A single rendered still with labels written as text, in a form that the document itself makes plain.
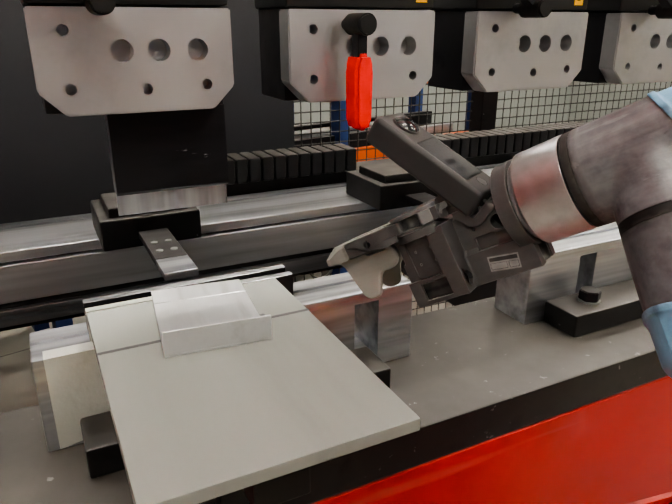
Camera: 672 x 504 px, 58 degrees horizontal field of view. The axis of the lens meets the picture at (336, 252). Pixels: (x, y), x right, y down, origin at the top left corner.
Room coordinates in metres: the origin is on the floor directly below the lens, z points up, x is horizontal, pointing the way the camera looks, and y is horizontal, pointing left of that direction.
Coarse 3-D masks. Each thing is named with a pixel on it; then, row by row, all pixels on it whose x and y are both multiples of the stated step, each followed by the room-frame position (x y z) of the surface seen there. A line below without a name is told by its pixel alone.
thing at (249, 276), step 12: (216, 276) 0.57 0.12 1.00; (228, 276) 0.57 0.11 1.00; (240, 276) 0.58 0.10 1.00; (252, 276) 0.58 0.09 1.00; (264, 276) 0.57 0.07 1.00; (276, 276) 0.57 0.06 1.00; (288, 276) 0.58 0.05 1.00; (156, 288) 0.54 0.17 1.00; (168, 288) 0.55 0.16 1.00; (288, 288) 0.58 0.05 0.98; (84, 300) 0.52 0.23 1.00; (96, 300) 0.52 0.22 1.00; (108, 300) 0.52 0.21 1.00; (120, 300) 0.53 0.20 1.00
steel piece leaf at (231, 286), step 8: (232, 280) 0.56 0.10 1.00; (176, 288) 0.54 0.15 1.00; (184, 288) 0.54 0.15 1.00; (192, 288) 0.54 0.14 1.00; (200, 288) 0.54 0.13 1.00; (208, 288) 0.54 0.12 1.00; (216, 288) 0.54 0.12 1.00; (224, 288) 0.54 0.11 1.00; (232, 288) 0.54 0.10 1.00; (240, 288) 0.54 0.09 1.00; (152, 296) 0.52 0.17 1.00; (160, 296) 0.52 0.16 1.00; (168, 296) 0.52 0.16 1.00; (176, 296) 0.52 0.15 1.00; (184, 296) 0.52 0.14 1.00; (192, 296) 0.52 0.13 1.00; (200, 296) 0.52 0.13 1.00
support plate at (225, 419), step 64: (128, 320) 0.48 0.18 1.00; (128, 384) 0.37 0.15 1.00; (192, 384) 0.37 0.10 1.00; (256, 384) 0.37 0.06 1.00; (320, 384) 0.37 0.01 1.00; (384, 384) 0.37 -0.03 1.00; (128, 448) 0.30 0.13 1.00; (192, 448) 0.30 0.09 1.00; (256, 448) 0.30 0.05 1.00; (320, 448) 0.30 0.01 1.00
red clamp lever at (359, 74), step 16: (352, 16) 0.55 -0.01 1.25; (368, 16) 0.54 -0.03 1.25; (352, 32) 0.55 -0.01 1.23; (368, 32) 0.54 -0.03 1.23; (352, 48) 0.55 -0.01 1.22; (352, 64) 0.55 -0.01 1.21; (368, 64) 0.54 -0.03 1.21; (352, 80) 0.54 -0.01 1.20; (368, 80) 0.54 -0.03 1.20; (352, 96) 0.54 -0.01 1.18; (368, 96) 0.54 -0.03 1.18; (352, 112) 0.54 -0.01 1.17; (368, 112) 0.54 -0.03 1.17
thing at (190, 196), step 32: (128, 128) 0.52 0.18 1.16; (160, 128) 0.53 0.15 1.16; (192, 128) 0.55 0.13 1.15; (224, 128) 0.56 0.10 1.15; (128, 160) 0.52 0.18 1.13; (160, 160) 0.53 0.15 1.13; (192, 160) 0.54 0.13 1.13; (224, 160) 0.56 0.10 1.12; (128, 192) 0.52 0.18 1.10; (160, 192) 0.54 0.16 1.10; (192, 192) 0.55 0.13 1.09; (224, 192) 0.57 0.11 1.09
